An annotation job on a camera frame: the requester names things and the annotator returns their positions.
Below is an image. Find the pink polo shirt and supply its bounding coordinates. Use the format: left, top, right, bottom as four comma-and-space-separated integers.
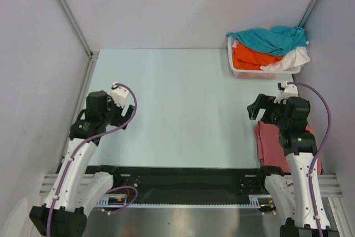
253, 120, 322, 174

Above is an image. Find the aluminium frame post left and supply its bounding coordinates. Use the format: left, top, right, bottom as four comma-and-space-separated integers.
55, 0, 93, 58

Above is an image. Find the orange t shirt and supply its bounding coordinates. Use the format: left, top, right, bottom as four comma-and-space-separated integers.
232, 44, 283, 70

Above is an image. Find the white slotted cable duct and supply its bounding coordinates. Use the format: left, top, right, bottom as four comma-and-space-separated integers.
94, 195, 273, 210

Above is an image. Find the teal t shirt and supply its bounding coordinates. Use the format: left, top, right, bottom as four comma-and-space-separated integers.
226, 26, 307, 57

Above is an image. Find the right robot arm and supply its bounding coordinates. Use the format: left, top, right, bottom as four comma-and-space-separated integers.
247, 94, 340, 236

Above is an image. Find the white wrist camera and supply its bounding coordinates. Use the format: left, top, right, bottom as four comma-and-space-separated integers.
274, 81, 298, 104
111, 82, 130, 108

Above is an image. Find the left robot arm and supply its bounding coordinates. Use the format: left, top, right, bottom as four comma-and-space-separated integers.
29, 83, 137, 236

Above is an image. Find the white t shirt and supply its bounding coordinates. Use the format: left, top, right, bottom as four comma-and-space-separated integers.
260, 46, 311, 71

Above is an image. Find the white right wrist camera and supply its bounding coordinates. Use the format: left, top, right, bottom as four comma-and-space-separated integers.
274, 81, 298, 104

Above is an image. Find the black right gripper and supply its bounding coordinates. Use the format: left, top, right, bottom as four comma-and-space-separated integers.
246, 93, 289, 129

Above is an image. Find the white plastic laundry basket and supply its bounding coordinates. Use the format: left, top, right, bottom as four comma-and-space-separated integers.
227, 37, 301, 80

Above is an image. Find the aluminium frame rail front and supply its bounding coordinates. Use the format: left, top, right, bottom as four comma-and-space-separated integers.
39, 173, 342, 197

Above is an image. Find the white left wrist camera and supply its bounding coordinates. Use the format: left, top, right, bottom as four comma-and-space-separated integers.
111, 82, 130, 108

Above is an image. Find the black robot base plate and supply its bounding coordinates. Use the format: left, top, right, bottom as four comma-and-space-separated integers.
86, 165, 267, 205

